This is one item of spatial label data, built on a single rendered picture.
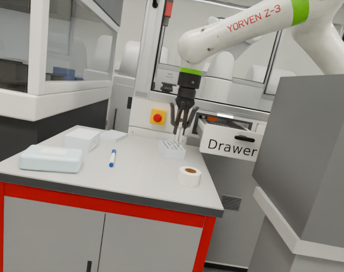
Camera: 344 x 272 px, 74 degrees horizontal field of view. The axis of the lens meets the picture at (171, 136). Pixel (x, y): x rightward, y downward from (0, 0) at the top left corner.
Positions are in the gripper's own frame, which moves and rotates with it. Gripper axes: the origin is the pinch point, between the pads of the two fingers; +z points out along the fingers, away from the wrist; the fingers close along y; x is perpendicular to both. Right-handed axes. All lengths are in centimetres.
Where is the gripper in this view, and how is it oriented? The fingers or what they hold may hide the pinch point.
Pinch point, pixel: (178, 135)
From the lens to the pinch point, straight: 100.2
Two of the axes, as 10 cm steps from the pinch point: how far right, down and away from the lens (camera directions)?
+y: -9.5, -1.1, -3.0
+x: 2.6, 2.8, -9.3
